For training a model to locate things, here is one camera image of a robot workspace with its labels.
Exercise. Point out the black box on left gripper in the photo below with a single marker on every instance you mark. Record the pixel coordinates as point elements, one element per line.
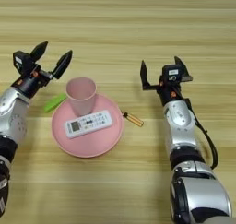
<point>22,61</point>

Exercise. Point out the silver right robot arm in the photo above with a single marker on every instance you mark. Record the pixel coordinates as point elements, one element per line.
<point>196,190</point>

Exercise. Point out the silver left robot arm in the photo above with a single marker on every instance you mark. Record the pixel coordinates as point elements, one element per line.
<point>12,117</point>

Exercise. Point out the pink plastic cup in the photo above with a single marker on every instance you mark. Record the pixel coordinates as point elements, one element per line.
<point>81,97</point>

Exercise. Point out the green rectangular block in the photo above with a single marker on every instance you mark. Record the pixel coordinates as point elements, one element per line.
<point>54,103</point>

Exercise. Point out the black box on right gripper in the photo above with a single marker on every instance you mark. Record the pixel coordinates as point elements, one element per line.
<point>172,72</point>

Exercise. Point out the white remote control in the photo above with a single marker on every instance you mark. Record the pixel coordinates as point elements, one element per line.
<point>88,123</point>

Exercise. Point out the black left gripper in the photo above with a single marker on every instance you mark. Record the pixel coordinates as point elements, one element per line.
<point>30,83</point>

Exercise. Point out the pink round plate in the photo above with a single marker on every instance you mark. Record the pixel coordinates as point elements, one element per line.
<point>89,144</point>

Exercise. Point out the small golden brown tube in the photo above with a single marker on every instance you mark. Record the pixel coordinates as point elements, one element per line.
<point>133,119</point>

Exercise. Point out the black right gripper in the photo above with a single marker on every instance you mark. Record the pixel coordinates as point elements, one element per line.
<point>170,92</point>

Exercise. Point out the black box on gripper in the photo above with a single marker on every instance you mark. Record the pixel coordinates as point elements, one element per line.
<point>172,72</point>
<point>22,61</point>

